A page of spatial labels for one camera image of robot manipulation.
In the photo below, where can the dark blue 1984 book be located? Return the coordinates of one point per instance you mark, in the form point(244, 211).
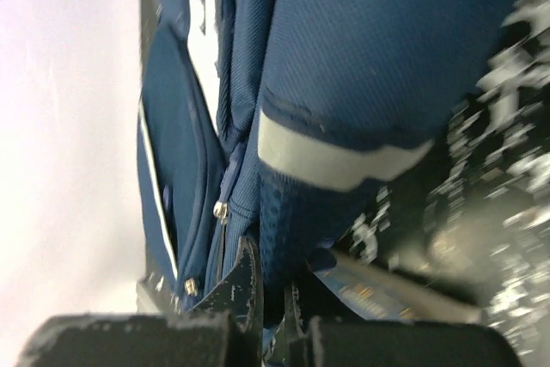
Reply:
point(374, 294)

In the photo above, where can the navy blue student backpack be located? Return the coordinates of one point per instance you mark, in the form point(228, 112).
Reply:
point(409, 135)

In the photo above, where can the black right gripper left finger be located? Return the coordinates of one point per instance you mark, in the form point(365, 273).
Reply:
point(225, 329)

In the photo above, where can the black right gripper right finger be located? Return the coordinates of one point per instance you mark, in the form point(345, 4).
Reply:
point(333, 341)

